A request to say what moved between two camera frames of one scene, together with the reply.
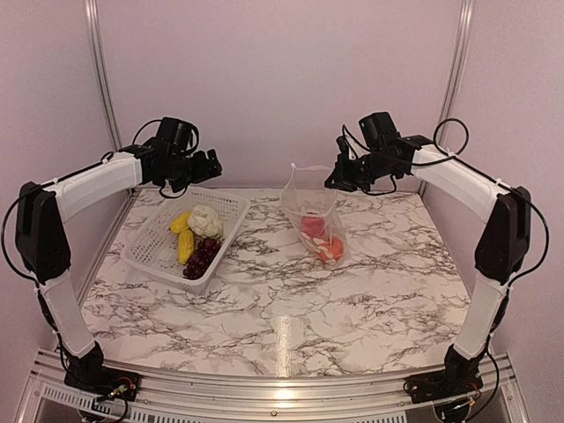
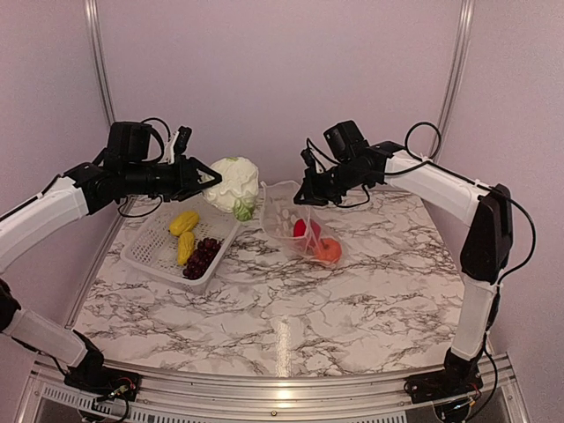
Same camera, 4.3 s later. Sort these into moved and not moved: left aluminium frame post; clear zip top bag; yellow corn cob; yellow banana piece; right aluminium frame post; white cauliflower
Moved: clear zip top bag; white cauliflower
Not moved: yellow banana piece; right aluminium frame post; left aluminium frame post; yellow corn cob
